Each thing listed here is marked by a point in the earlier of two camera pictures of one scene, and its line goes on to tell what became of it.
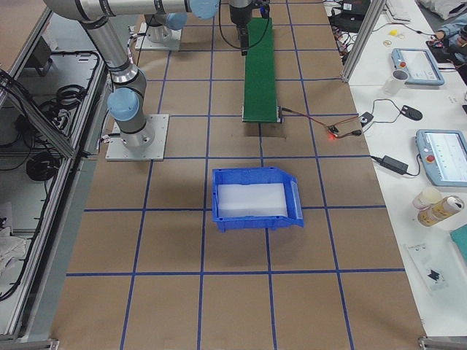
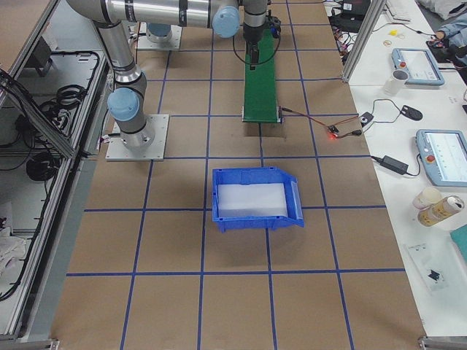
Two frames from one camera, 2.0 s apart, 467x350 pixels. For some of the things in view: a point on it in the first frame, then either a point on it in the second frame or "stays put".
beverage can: x=440 y=211 stays put
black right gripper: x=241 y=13 → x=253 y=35
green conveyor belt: x=260 y=103 stays put
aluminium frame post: x=373 y=15 stays put
